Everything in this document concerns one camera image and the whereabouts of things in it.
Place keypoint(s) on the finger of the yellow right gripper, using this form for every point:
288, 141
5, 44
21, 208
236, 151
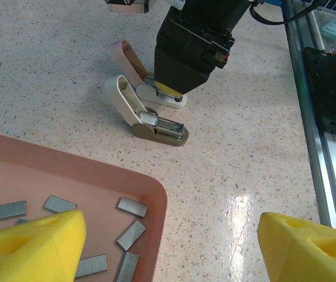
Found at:
179, 70

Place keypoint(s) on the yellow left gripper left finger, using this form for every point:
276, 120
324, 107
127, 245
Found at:
24, 249

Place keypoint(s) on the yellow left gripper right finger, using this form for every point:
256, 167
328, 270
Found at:
303, 258

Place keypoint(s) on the pink and white stapler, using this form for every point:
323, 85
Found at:
127, 58

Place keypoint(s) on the brown and white stapler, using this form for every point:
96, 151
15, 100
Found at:
144, 129

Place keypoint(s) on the pink plastic tray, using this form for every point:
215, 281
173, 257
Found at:
68, 176

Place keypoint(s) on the grey staple strip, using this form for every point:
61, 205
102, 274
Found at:
127, 267
59, 204
8, 211
91, 265
22, 221
131, 235
132, 207

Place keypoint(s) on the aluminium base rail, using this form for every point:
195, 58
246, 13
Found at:
326, 164

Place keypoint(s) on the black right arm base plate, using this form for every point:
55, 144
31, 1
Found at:
317, 76

